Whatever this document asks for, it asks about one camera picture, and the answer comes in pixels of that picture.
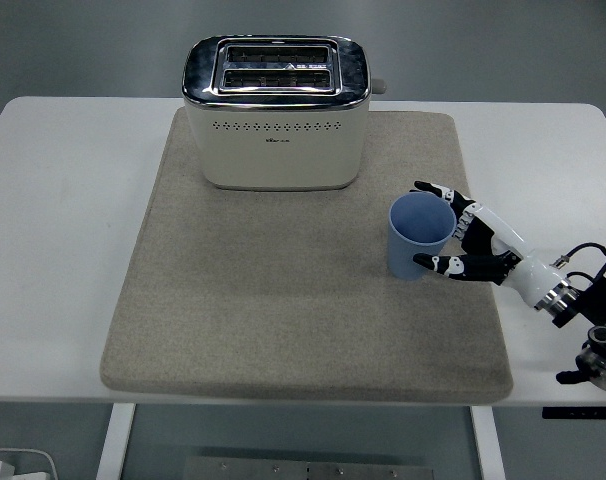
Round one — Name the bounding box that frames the white plastic tray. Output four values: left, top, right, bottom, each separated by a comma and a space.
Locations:
0, 448, 59, 480

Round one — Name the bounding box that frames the grey metal plate with screws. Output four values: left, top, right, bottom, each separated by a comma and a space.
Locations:
181, 454, 437, 480

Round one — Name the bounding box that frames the beige fabric mat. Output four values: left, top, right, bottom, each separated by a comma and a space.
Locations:
98, 108, 514, 401

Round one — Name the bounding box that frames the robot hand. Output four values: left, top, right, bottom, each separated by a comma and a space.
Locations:
408, 179, 567, 309

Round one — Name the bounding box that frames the white table leg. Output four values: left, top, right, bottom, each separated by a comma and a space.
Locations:
470, 405, 507, 480
93, 402, 137, 480

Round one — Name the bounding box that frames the black table control panel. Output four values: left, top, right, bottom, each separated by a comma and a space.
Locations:
541, 406, 606, 420

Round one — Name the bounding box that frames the cream toaster with chrome lid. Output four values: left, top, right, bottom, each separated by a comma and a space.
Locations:
181, 33, 388, 192

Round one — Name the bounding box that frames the blue ribbed plastic cup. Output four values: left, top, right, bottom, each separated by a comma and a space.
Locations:
386, 192, 457, 283

